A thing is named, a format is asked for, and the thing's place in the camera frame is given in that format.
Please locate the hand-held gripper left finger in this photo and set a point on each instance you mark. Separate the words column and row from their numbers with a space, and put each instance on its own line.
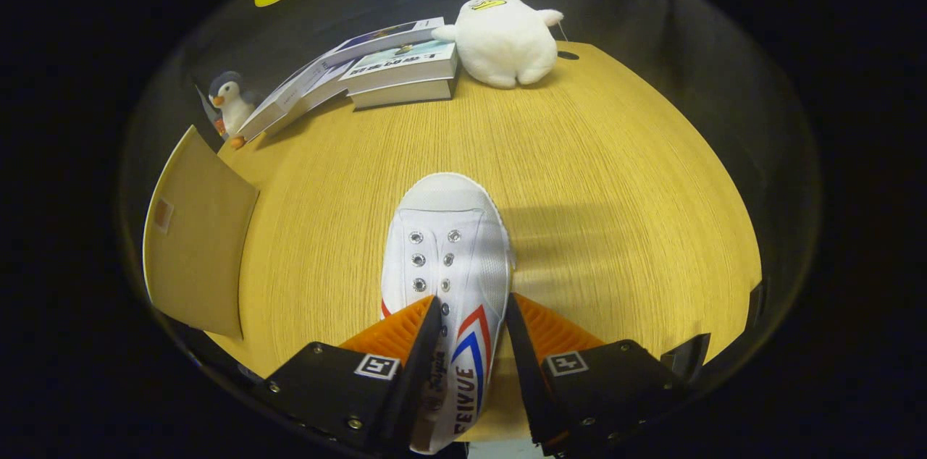
column 416, row 358

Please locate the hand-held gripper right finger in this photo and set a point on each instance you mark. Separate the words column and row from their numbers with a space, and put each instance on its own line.
column 525, row 372

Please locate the white striped canvas shoe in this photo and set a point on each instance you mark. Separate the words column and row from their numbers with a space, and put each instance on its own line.
column 449, row 242

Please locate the beige fabric storage box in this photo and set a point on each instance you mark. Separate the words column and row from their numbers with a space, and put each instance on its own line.
column 199, row 242

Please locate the thick white-edged book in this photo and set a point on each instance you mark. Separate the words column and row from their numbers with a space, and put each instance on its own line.
column 405, row 93

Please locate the white book with portrait cover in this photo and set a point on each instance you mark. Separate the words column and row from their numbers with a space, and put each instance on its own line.
column 271, row 111

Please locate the plain white book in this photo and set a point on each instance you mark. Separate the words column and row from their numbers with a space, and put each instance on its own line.
column 319, row 86

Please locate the book with teal landscape cover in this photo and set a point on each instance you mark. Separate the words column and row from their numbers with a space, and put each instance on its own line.
column 405, row 64

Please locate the grey penguin plush toy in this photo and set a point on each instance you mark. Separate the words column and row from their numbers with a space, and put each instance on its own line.
column 233, row 108

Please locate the book with blue photo cover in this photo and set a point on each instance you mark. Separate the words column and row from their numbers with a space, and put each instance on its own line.
column 384, row 37

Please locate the white duck plush toy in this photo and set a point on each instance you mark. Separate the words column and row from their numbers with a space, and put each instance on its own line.
column 503, row 43

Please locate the black backdrop cloth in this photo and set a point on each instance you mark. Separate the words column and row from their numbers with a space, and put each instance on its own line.
column 673, row 46

